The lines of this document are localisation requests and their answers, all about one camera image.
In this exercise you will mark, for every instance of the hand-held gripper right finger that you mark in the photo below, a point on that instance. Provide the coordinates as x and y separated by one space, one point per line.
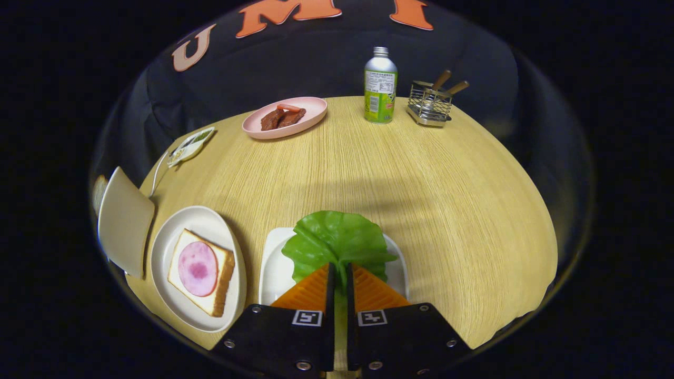
405 342

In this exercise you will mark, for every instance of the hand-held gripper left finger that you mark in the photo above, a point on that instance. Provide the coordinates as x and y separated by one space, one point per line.
279 342

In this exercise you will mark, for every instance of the green lettuce leaf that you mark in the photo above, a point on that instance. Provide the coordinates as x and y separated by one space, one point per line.
337 239

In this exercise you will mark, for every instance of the brown crust bread slice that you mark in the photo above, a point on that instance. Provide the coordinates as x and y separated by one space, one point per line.
99 192

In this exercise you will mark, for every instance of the white square plate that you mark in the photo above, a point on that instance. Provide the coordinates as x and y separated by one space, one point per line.
271 273

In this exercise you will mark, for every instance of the white toast slice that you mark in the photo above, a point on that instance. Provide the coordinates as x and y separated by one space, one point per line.
224 284

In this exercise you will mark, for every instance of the pink ham slice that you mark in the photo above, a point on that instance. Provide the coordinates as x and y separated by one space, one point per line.
197 268

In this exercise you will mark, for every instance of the white oval plate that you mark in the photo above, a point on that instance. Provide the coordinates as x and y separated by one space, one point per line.
197 218

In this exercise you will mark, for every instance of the cream white toaster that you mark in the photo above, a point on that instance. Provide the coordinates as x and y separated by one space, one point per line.
125 221

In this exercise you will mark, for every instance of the white divided dish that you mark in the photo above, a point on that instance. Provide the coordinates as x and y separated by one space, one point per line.
187 150

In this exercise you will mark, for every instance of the pile of green beans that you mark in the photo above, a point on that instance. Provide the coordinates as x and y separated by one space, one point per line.
201 137

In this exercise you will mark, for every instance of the brown meat slice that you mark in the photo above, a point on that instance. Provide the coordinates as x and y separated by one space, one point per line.
271 120
292 118

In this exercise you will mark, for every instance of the red sausage piece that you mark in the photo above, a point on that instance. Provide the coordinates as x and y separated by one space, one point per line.
288 107

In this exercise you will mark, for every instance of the pink round plate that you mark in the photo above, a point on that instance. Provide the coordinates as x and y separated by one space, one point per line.
310 108

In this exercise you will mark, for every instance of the silver bottle with green label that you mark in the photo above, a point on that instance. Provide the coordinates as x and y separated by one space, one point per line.
380 79

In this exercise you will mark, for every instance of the black backdrop cloth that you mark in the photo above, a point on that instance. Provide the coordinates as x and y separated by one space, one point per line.
326 63

